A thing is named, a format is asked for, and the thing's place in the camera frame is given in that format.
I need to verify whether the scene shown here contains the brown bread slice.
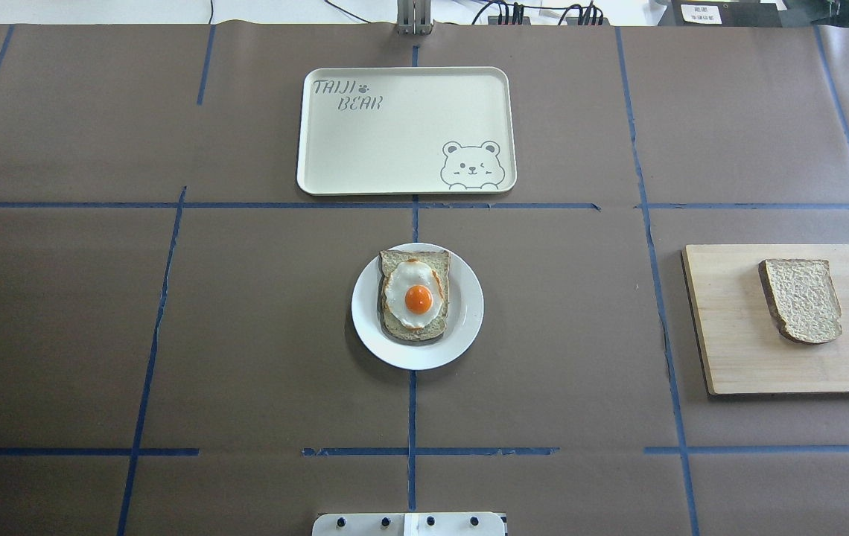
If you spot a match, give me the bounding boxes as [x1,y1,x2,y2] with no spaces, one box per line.
[757,258,843,344]

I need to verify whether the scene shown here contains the bread slice under egg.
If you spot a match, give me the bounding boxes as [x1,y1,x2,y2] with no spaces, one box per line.
[379,249,451,342]

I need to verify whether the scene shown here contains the fried egg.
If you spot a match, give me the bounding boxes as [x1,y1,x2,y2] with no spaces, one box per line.
[383,258,445,331]

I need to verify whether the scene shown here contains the cream bear serving tray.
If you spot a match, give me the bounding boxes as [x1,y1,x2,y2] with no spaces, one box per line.
[296,66,518,196]

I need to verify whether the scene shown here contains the black power strip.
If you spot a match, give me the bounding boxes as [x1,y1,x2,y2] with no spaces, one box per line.
[479,10,611,27]

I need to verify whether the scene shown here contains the vertical blue tape left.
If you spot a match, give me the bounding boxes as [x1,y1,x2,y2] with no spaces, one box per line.
[115,186,188,535]

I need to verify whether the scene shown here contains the vertical blue tape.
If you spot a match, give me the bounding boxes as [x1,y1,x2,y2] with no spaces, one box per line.
[613,27,700,535]
[115,186,188,535]

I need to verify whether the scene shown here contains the vertical blue tape right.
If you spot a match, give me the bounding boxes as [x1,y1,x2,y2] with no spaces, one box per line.
[613,27,700,535]

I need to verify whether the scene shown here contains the wooden cutting board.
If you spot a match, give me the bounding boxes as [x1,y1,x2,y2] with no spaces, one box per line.
[682,244,849,395]

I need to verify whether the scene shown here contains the black box with label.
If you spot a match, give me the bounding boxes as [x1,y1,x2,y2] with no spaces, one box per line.
[657,1,782,28]

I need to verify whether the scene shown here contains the horizontal blue tape left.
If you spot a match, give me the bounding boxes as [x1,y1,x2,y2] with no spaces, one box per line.
[0,200,179,210]

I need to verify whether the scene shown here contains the grey metal camera post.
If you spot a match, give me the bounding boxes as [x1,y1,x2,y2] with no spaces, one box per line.
[396,0,434,35]

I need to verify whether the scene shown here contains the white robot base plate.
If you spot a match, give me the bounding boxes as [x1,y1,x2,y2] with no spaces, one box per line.
[311,511,509,535]

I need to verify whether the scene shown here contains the black cable centre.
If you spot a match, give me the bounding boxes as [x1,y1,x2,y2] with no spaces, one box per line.
[324,0,373,25]

